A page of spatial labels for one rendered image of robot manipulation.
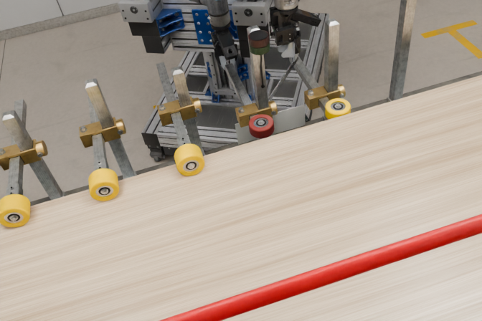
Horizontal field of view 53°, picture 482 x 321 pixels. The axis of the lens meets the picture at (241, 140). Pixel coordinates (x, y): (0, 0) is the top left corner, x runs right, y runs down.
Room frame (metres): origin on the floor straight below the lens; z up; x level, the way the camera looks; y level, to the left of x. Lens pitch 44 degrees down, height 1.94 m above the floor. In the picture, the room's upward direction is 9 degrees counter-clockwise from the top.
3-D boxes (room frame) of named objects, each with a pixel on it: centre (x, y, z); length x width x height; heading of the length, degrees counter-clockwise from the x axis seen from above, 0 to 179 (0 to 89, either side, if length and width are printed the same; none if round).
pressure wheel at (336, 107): (1.16, -0.32, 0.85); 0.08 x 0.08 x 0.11
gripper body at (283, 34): (1.36, -0.20, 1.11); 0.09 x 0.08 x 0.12; 100
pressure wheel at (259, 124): (1.14, -0.07, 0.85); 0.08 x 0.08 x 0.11
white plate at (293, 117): (1.29, -0.12, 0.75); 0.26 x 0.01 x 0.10; 100
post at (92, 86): (1.18, 0.40, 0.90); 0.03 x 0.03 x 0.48; 10
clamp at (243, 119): (1.26, -0.07, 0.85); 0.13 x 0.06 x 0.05; 100
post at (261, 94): (1.26, -0.09, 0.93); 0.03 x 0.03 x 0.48; 10
